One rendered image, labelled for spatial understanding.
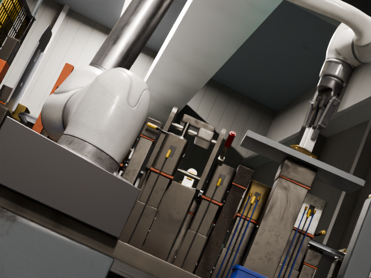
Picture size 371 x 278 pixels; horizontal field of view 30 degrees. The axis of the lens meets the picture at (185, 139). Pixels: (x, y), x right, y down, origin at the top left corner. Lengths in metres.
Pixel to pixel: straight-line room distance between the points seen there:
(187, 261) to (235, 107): 8.91
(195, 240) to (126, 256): 0.62
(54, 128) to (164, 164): 0.40
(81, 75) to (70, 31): 9.02
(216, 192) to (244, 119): 8.83
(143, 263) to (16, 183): 0.32
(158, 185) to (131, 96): 0.47
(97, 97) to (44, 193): 0.29
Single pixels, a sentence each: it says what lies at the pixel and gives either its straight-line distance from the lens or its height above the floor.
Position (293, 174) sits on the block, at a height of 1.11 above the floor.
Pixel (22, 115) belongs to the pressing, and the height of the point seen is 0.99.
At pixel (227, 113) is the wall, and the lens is 10.87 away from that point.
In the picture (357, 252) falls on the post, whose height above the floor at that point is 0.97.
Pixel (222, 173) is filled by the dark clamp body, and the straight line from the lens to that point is 2.12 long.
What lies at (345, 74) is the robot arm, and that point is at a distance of 2.15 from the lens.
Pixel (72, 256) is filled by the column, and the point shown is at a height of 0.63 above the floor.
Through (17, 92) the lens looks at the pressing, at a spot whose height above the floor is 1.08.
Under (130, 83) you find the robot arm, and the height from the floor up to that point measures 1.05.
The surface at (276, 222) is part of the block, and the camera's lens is 1.99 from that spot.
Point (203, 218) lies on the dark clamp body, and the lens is 2.10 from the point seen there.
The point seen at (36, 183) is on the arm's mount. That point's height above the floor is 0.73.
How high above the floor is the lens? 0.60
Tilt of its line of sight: 14 degrees up
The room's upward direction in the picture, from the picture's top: 24 degrees clockwise
